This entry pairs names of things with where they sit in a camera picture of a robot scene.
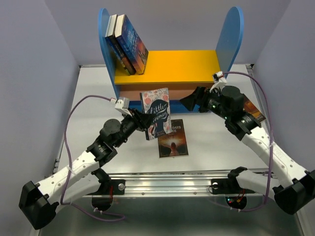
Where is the aluminium mounting rail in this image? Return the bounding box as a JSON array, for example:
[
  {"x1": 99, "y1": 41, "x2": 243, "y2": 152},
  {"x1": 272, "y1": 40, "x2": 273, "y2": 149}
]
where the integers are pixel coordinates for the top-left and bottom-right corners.
[{"x1": 40, "y1": 168, "x2": 303, "y2": 197}]

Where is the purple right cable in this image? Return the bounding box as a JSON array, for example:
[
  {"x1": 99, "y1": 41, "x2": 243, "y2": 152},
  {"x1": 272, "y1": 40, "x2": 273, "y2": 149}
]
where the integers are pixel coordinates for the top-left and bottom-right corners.
[{"x1": 222, "y1": 71, "x2": 276, "y2": 212}]

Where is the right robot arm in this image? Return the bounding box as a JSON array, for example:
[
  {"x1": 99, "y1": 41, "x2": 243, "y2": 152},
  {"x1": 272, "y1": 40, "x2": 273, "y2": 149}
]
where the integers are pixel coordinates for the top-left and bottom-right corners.
[{"x1": 180, "y1": 86, "x2": 315, "y2": 215}]

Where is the Edward Tulane book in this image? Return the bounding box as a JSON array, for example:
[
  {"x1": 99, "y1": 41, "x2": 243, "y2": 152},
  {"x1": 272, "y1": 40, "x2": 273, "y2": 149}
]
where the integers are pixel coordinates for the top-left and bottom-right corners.
[{"x1": 244, "y1": 95, "x2": 266, "y2": 122}]

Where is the blue wooden bookshelf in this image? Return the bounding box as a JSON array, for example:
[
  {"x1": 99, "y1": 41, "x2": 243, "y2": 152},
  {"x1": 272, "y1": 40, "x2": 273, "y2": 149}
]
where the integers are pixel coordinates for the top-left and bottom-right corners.
[{"x1": 97, "y1": 6, "x2": 244, "y2": 113}]

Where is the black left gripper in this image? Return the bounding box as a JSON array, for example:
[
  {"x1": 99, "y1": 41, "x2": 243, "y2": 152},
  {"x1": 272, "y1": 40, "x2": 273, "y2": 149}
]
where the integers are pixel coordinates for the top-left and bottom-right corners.
[{"x1": 113, "y1": 107, "x2": 156, "y2": 148}]

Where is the Animal Farm book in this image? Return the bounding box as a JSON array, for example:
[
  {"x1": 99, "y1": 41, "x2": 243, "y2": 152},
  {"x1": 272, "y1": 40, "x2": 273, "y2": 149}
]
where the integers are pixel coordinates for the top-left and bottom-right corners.
[{"x1": 105, "y1": 14, "x2": 129, "y2": 75}]

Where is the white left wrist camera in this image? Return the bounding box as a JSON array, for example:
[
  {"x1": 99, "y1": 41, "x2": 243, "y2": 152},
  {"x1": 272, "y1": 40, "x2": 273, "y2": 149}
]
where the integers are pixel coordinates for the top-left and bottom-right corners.
[{"x1": 110, "y1": 97, "x2": 131, "y2": 116}]

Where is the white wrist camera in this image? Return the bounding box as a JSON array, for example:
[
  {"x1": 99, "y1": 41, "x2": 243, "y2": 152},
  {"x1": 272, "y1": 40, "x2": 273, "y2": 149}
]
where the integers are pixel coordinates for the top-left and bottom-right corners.
[
  {"x1": 110, "y1": 97, "x2": 131, "y2": 116},
  {"x1": 210, "y1": 71, "x2": 227, "y2": 92}
]

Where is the Jane Eyre book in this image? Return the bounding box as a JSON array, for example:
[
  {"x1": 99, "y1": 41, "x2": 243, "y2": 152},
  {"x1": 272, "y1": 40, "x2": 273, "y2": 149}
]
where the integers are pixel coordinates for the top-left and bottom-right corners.
[{"x1": 115, "y1": 14, "x2": 149, "y2": 75}]

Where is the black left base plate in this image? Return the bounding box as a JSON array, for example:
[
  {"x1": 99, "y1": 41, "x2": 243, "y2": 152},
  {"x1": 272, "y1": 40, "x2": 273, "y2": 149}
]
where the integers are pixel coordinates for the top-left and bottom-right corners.
[{"x1": 90, "y1": 179, "x2": 126, "y2": 195}]

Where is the Three Days to See book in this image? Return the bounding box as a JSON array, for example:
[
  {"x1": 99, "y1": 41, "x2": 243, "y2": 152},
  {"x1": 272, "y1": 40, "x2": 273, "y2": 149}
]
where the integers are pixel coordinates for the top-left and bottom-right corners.
[{"x1": 158, "y1": 119, "x2": 189, "y2": 158}]

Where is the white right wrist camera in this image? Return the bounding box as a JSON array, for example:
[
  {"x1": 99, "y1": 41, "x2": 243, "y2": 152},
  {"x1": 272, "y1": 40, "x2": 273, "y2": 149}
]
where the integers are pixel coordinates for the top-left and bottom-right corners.
[{"x1": 210, "y1": 71, "x2": 227, "y2": 92}]

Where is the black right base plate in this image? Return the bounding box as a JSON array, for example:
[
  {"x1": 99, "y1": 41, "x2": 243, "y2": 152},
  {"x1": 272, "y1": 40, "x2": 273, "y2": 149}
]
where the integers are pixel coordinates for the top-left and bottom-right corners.
[{"x1": 209, "y1": 178, "x2": 243, "y2": 195}]

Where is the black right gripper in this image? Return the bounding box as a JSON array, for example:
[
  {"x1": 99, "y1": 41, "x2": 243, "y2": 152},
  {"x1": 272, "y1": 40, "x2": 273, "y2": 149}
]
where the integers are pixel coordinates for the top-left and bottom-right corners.
[{"x1": 179, "y1": 86, "x2": 231, "y2": 120}]

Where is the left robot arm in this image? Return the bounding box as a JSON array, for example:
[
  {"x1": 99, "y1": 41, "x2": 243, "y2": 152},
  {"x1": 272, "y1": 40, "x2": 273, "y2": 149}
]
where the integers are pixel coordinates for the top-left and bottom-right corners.
[{"x1": 19, "y1": 109, "x2": 155, "y2": 230}]

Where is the Little Women book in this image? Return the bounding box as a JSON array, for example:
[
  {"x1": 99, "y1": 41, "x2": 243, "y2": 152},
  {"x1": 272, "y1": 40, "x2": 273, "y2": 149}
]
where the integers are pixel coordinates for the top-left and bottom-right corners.
[{"x1": 140, "y1": 88, "x2": 172, "y2": 141}]

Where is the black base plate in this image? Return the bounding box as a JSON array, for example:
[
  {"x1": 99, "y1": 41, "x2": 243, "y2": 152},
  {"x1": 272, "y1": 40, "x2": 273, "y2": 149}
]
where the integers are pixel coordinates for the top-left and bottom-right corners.
[
  {"x1": 90, "y1": 179, "x2": 126, "y2": 195},
  {"x1": 209, "y1": 178, "x2": 243, "y2": 195}
]

